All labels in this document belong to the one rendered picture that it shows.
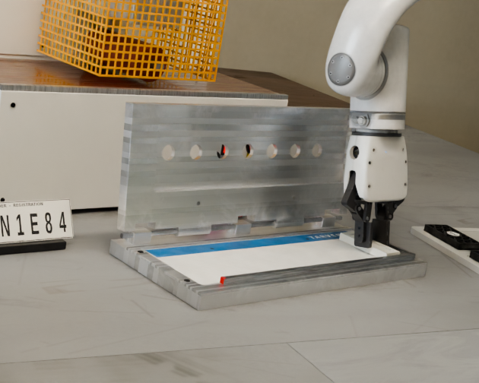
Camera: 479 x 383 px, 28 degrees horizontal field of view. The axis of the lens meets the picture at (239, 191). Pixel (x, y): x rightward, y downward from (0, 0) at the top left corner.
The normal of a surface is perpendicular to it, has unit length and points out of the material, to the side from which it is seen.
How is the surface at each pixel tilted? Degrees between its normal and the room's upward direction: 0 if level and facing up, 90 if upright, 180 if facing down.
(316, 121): 83
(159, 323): 0
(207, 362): 0
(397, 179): 77
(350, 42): 87
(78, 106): 90
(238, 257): 0
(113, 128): 90
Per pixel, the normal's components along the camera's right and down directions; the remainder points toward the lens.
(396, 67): 0.71, 0.02
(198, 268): 0.17, -0.95
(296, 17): 0.48, 0.30
